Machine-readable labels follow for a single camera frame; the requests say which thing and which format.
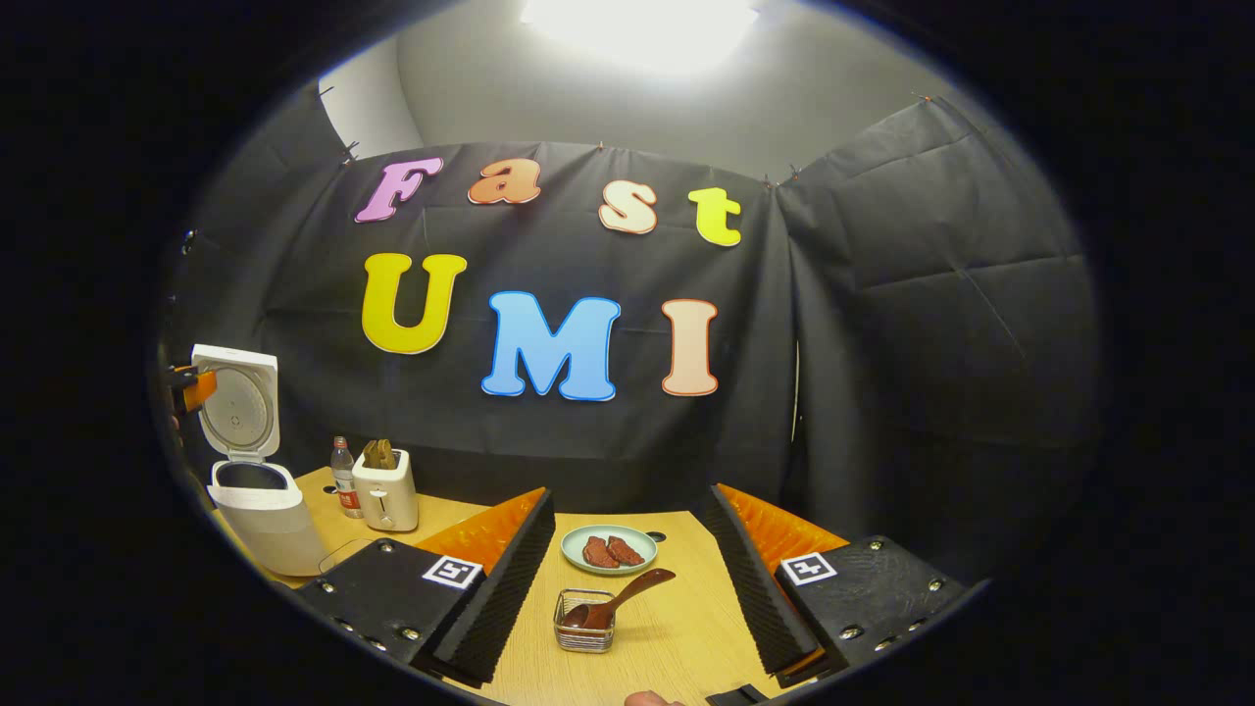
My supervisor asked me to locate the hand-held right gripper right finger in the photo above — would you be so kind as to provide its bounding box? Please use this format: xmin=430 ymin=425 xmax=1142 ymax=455
xmin=703 ymin=482 xmax=968 ymax=687

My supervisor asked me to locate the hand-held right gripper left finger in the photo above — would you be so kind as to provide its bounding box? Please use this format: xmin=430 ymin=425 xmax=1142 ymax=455
xmin=292 ymin=487 xmax=557 ymax=687

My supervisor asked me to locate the brown wooden spoon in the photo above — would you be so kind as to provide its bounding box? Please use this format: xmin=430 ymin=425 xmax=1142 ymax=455
xmin=561 ymin=568 xmax=678 ymax=631

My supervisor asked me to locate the white rice cooker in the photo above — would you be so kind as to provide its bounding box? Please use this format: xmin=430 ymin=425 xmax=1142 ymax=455
xmin=191 ymin=343 xmax=331 ymax=579

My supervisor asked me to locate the light green plate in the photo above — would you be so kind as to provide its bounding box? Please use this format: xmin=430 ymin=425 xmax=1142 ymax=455
xmin=561 ymin=524 xmax=660 ymax=577

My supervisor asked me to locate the white toaster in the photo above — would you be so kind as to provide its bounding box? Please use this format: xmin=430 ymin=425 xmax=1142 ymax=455
xmin=352 ymin=449 xmax=421 ymax=533

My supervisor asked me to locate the clear plastic water bottle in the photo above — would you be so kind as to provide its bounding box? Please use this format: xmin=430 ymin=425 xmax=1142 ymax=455
xmin=330 ymin=436 xmax=365 ymax=520

